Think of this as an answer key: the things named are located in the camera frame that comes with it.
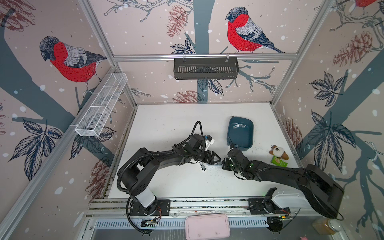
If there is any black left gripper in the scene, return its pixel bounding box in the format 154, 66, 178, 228
191, 149, 222, 164

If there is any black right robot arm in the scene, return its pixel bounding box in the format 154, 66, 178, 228
221, 149, 344, 219

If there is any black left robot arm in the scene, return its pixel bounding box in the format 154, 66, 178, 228
117, 121, 222, 236

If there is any teal plastic tray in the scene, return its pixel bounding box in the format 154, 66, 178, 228
227, 117, 254, 152

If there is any green snack packet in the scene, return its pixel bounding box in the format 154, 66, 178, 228
271, 156, 288, 168

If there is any brown plush dog toy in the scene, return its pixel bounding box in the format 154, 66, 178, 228
269, 145, 289, 160

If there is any pink plastic box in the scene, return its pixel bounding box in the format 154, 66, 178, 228
185, 214, 231, 240

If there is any amber glass jar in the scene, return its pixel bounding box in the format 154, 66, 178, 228
312, 218, 343, 235

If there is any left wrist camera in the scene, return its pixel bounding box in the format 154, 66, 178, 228
204, 136, 215, 151

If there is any black wire hanging basket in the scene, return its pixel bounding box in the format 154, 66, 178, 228
173, 57, 240, 81

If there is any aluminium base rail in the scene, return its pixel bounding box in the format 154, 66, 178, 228
82, 197, 320, 231

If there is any white mesh wall shelf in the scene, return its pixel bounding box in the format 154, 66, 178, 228
75, 73, 128, 137

